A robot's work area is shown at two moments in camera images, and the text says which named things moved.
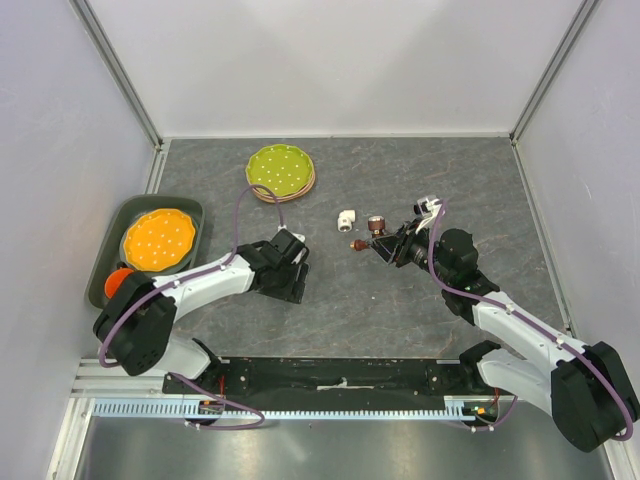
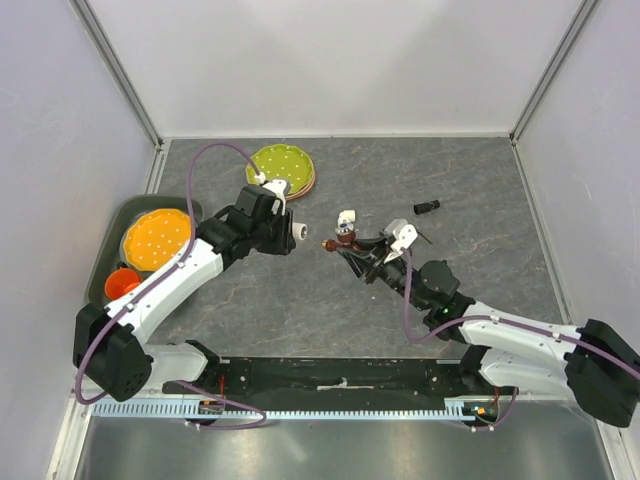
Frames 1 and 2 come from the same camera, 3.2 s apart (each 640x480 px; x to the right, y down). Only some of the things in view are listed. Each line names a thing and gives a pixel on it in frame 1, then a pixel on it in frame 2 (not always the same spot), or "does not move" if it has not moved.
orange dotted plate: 159,239 does not move
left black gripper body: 285,287 → 267,235
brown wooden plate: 288,198 does not move
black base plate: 328,377 does not move
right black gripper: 385,246 → 366,263
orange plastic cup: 114,280 does not move
